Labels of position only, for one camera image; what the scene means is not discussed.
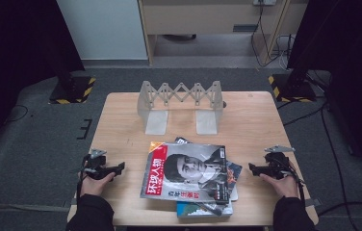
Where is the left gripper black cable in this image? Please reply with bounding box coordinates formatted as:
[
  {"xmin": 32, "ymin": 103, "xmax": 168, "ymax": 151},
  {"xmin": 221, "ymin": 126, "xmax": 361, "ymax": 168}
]
[{"xmin": 75, "ymin": 171, "xmax": 86, "ymax": 201}]

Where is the person's right hand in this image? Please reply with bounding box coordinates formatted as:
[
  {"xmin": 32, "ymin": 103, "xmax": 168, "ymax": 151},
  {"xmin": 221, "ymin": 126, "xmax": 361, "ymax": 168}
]
[{"xmin": 259, "ymin": 174, "xmax": 299, "ymax": 199}]

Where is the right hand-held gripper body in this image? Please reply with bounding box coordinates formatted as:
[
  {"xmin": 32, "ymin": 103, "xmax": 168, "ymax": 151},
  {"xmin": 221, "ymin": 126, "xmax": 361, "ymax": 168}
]
[{"xmin": 264, "ymin": 145, "xmax": 297, "ymax": 180}]

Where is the black curtain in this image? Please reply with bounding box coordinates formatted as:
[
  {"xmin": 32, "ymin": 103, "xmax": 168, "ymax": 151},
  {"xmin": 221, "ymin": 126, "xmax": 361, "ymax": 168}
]
[
  {"xmin": 0, "ymin": 0, "xmax": 86, "ymax": 162},
  {"xmin": 287, "ymin": 0, "xmax": 362, "ymax": 184}
]

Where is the white panel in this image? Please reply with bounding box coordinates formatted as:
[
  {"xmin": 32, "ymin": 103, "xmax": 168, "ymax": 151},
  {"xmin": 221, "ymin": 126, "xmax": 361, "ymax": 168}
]
[{"xmin": 56, "ymin": 0, "xmax": 148, "ymax": 61}]

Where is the portrait cover magazine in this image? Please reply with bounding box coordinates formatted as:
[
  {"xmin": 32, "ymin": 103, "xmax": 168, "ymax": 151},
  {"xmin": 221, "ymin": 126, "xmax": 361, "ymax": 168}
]
[{"xmin": 140, "ymin": 141, "xmax": 230, "ymax": 205}]

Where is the dark round object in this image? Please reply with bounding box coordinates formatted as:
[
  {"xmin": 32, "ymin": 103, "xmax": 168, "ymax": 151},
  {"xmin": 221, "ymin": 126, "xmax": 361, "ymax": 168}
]
[{"xmin": 162, "ymin": 34, "xmax": 198, "ymax": 42}]

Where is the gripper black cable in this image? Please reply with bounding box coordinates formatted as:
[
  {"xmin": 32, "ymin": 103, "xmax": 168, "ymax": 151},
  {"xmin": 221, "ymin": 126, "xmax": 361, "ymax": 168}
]
[
  {"xmin": 75, "ymin": 171, "xmax": 86, "ymax": 201},
  {"xmin": 284, "ymin": 158, "xmax": 307, "ymax": 208}
]

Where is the person's left hand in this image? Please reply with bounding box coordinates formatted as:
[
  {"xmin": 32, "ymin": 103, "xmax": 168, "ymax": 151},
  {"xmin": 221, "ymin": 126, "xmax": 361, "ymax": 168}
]
[{"xmin": 78, "ymin": 172, "xmax": 116, "ymax": 197}]

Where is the black floor cable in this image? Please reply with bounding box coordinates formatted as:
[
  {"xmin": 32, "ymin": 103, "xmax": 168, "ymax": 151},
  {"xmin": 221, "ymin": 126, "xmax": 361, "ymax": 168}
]
[
  {"xmin": 283, "ymin": 107, "xmax": 327, "ymax": 127},
  {"xmin": 320, "ymin": 109, "xmax": 360, "ymax": 231},
  {"xmin": 317, "ymin": 201, "xmax": 362, "ymax": 218},
  {"xmin": 4, "ymin": 104, "xmax": 30, "ymax": 125}
]

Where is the black stand with striped base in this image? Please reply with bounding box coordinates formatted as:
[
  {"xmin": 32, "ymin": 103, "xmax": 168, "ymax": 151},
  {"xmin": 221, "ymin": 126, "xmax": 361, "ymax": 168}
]
[
  {"xmin": 48, "ymin": 61, "xmax": 96, "ymax": 105},
  {"xmin": 268, "ymin": 61, "xmax": 318, "ymax": 104}
]

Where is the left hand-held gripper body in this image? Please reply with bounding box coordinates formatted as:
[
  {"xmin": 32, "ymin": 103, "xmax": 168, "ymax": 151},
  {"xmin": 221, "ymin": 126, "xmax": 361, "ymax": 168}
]
[{"xmin": 82, "ymin": 147, "xmax": 111, "ymax": 180}]

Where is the blue box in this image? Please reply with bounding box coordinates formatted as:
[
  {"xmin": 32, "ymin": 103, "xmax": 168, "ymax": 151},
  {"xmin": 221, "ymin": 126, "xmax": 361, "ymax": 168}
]
[{"xmin": 176, "ymin": 200, "xmax": 234, "ymax": 219}]

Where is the black power cable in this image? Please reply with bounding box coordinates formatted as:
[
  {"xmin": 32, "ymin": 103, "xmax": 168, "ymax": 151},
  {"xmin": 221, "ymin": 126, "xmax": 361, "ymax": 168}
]
[{"xmin": 250, "ymin": 3, "xmax": 286, "ymax": 67}]

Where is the dark cover magazine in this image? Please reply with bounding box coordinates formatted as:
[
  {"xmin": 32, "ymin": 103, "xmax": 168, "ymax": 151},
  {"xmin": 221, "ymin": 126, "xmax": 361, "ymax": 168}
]
[{"xmin": 173, "ymin": 137, "xmax": 244, "ymax": 193}]

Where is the white cable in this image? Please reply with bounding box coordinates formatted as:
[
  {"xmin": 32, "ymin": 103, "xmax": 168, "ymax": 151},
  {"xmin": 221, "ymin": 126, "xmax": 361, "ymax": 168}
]
[{"xmin": 275, "ymin": 34, "xmax": 295, "ymax": 70}]

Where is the white metal file rack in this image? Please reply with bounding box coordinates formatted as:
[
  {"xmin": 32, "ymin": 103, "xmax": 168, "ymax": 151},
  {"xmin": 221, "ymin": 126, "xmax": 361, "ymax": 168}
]
[{"xmin": 137, "ymin": 0, "xmax": 308, "ymax": 66}]

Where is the white expandable metal book rack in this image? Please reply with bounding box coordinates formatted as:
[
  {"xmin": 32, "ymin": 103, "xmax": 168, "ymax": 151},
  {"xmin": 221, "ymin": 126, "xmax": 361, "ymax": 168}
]
[{"xmin": 136, "ymin": 80, "xmax": 225, "ymax": 136}]

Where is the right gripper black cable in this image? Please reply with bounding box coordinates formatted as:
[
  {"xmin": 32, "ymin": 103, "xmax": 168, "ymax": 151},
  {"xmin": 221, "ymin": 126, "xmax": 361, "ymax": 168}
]
[{"xmin": 284, "ymin": 158, "xmax": 307, "ymax": 208}]

